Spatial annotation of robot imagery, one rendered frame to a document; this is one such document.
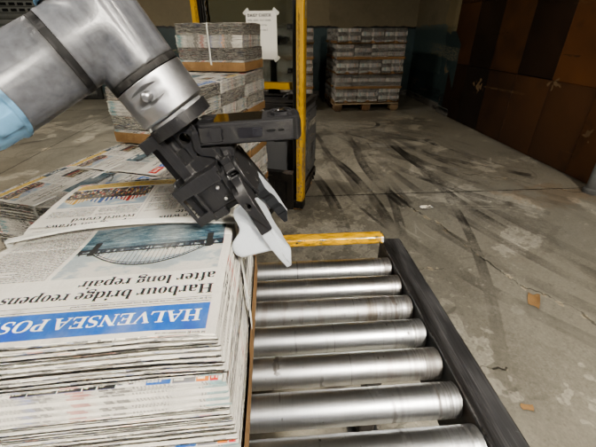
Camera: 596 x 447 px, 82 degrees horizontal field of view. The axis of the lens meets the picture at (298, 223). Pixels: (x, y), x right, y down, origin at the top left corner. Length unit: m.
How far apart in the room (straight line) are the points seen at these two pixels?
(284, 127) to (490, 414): 0.47
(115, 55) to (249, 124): 0.13
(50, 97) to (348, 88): 6.13
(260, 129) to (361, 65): 6.07
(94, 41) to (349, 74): 6.07
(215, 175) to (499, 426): 0.49
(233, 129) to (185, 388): 0.26
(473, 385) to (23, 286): 0.58
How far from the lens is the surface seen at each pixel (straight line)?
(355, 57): 6.38
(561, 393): 1.85
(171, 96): 0.38
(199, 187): 0.40
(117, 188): 0.64
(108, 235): 0.50
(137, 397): 0.40
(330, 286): 0.72
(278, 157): 2.76
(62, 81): 0.39
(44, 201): 1.22
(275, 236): 0.39
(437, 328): 0.68
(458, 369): 0.63
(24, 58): 0.38
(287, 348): 0.63
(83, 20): 0.39
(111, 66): 0.39
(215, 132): 0.39
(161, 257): 0.41
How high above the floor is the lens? 1.25
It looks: 29 degrees down
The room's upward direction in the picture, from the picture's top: straight up
